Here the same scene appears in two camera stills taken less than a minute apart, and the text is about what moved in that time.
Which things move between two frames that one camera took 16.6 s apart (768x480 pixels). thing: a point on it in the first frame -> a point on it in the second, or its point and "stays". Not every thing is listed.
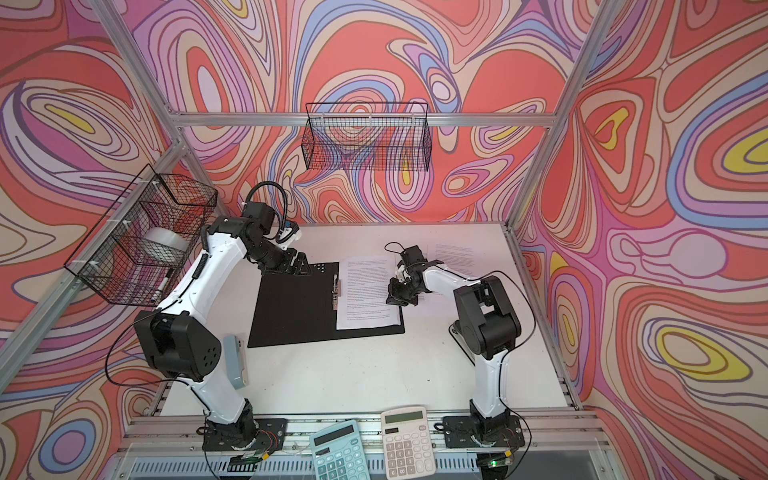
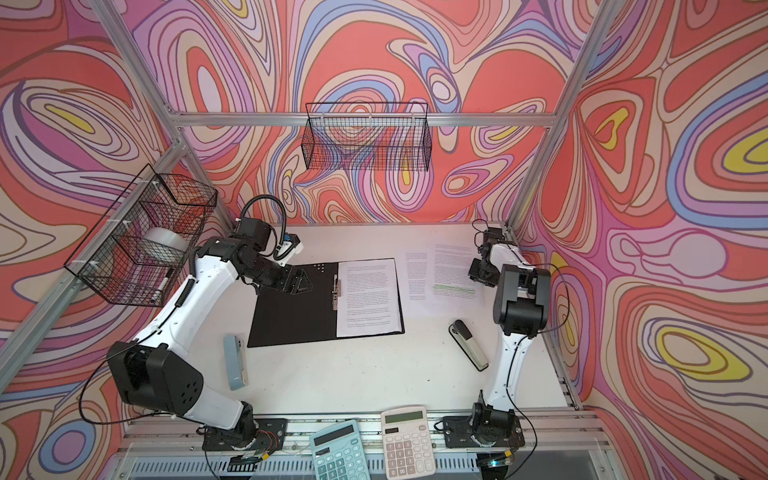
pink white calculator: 407,444 stays
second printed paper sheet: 465,259 stays
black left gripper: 287,267 -> 293,279
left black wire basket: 146,238 stays
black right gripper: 394,298 -> 477,276
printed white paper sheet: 364,287 stays
